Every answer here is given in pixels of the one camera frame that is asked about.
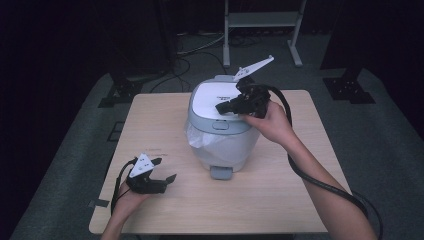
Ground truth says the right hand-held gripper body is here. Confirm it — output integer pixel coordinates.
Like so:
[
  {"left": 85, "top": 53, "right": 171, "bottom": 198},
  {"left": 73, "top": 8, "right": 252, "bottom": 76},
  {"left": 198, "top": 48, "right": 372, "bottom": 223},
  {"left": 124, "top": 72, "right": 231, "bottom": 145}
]
[{"left": 232, "top": 55, "right": 275, "bottom": 120}]

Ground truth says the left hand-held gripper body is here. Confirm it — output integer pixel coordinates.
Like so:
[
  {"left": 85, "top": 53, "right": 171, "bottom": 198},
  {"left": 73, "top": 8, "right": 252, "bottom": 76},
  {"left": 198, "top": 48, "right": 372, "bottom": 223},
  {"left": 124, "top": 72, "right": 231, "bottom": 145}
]
[{"left": 125, "top": 152, "right": 168, "bottom": 195}]

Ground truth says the white grey pedal trash bin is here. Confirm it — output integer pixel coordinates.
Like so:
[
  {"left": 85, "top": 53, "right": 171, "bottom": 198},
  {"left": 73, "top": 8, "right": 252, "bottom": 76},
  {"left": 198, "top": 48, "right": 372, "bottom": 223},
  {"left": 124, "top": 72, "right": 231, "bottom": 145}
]
[{"left": 184, "top": 74, "right": 265, "bottom": 182}]

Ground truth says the person's right hand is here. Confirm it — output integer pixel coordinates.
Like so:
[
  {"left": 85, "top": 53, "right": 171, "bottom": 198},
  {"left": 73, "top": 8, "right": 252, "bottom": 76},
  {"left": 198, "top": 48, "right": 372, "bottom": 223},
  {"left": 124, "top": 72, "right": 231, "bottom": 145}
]
[{"left": 239, "top": 100, "right": 298, "bottom": 150}]

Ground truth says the person's left hand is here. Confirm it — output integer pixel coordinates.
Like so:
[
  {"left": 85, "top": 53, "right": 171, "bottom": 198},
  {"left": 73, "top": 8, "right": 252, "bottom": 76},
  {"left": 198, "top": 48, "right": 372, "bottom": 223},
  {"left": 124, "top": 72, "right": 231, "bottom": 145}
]
[{"left": 112, "top": 181, "right": 152, "bottom": 219}]

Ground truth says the translucent white bin liner bag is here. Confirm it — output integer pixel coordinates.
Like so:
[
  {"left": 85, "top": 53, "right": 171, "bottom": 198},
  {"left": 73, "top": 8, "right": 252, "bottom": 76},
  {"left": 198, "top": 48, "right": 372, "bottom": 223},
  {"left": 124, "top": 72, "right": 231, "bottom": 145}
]
[{"left": 184, "top": 120, "right": 262, "bottom": 169}]

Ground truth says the dark rectangular floor plate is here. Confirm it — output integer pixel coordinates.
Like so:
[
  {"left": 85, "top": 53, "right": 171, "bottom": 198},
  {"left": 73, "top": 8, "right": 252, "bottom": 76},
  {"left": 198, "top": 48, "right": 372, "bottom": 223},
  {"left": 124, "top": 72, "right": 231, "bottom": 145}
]
[{"left": 106, "top": 121, "right": 125, "bottom": 143}]

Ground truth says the grey tape piece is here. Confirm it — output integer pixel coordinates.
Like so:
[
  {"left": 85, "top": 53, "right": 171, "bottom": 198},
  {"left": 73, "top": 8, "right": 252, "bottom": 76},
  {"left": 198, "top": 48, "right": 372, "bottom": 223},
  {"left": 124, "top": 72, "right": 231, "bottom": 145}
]
[{"left": 87, "top": 198, "right": 110, "bottom": 209}]

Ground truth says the white metal stand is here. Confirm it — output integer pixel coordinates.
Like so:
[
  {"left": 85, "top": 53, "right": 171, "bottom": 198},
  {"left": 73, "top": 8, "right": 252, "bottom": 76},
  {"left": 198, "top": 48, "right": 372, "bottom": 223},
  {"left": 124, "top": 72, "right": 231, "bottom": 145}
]
[{"left": 222, "top": 0, "right": 308, "bottom": 69}]

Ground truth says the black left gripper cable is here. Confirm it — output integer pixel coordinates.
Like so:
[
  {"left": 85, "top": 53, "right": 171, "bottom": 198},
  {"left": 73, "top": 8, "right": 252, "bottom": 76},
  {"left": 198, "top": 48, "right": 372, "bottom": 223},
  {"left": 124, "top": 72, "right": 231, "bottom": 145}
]
[{"left": 110, "top": 157, "right": 138, "bottom": 216}]

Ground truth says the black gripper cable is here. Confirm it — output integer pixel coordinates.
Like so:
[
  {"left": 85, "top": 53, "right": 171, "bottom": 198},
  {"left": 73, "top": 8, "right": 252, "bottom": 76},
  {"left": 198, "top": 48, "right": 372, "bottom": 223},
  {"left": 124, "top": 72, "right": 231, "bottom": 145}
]
[
  {"left": 110, "top": 157, "right": 138, "bottom": 216},
  {"left": 263, "top": 83, "right": 384, "bottom": 240}
]

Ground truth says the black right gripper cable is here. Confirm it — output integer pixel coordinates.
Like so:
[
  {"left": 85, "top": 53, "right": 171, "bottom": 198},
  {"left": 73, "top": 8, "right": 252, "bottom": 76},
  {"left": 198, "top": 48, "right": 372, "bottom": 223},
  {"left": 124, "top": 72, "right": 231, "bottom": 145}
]
[{"left": 263, "top": 83, "right": 384, "bottom": 240}]

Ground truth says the black floor cable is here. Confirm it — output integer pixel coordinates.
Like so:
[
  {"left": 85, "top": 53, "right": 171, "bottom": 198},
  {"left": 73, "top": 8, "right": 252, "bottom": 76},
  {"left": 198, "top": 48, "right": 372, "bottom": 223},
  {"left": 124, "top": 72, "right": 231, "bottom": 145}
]
[{"left": 149, "top": 50, "right": 229, "bottom": 94}]

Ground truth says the white floor cable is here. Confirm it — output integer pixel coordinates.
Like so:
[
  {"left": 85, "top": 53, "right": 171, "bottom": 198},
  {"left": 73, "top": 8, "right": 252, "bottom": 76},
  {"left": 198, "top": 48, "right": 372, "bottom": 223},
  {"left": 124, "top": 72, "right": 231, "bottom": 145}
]
[{"left": 176, "top": 30, "right": 231, "bottom": 57}]

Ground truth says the black stand with base plate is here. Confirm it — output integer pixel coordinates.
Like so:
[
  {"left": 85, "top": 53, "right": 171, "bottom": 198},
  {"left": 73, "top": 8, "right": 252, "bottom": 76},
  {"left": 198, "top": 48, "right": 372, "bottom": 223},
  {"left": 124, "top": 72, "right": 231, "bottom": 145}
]
[
  {"left": 319, "top": 0, "right": 377, "bottom": 105},
  {"left": 97, "top": 0, "right": 178, "bottom": 109}
]

